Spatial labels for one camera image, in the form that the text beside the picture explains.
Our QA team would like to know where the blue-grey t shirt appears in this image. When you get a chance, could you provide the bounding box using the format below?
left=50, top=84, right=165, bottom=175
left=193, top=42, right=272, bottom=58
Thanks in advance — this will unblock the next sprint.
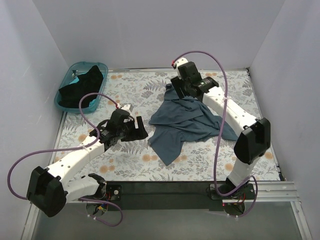
left=148, top=84, right=222, bottom=166

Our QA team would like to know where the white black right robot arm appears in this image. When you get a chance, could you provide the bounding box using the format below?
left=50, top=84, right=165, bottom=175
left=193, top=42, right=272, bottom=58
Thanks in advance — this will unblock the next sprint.
left=171, top=57, right=271, bottom=199

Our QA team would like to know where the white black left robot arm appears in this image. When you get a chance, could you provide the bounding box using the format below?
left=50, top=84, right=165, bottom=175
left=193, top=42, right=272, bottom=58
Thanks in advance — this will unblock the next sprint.
left=26, top=107, right=148, bottom=217

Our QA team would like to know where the teal cloth in bin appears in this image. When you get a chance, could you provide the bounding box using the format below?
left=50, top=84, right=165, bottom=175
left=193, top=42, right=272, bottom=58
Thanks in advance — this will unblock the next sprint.
left=88, top=98, right=98, bottom=107

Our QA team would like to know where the black t shirt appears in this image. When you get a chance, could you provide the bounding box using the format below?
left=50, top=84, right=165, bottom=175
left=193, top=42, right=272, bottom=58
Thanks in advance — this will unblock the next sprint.
left=58, top=65, right=104, bottom=109

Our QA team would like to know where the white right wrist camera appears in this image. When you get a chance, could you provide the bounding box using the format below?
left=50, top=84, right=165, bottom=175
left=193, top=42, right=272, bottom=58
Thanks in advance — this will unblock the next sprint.
left=171, top=57, right=189, bottom=69

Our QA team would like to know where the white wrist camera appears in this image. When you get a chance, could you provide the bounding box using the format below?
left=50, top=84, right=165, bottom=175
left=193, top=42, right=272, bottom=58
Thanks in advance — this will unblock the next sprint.
left=171, top=57, right=189, bottom=69
left=116, top=103, right=133, bottom=115

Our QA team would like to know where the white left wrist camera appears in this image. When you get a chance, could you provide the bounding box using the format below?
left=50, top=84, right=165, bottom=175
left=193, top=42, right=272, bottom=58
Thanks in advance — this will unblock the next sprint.
left=116, top=103, right=133, bottom=115

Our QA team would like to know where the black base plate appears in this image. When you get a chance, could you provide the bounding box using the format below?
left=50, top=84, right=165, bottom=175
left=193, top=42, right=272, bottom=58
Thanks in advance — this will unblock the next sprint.
left=104, top=180, right=258, bottom=212

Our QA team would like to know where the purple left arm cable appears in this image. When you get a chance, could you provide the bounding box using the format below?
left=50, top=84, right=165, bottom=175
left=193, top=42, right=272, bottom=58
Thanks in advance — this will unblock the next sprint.
left=7, top=92, right=124, bottom=227

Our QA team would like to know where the aluminium frame rail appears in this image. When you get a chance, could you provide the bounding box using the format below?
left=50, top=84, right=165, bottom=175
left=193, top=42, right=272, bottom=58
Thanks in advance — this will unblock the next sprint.
left=222, top=181, right=300, bottom=203

